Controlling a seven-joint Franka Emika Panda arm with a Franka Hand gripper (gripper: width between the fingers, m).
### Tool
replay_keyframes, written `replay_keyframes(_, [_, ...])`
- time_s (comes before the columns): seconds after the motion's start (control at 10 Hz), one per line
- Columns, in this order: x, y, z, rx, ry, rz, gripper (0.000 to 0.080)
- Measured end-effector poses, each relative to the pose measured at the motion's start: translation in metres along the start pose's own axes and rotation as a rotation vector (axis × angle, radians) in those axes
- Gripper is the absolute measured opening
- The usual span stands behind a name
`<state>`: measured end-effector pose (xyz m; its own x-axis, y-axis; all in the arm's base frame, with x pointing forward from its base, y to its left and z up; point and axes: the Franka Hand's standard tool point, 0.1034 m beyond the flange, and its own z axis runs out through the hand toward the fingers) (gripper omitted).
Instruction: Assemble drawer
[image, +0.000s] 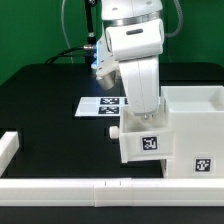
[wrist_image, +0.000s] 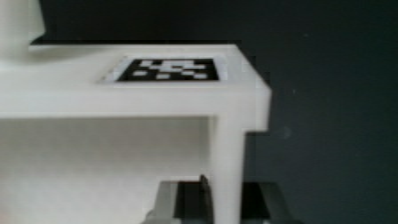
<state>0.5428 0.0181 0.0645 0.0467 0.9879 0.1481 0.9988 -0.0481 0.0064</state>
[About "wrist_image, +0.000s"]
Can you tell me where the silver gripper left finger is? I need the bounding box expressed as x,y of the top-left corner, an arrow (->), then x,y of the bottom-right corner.
140,175 -> 215,224

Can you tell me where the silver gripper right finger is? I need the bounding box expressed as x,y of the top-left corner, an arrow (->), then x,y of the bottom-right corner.
241,182 -> 302,224

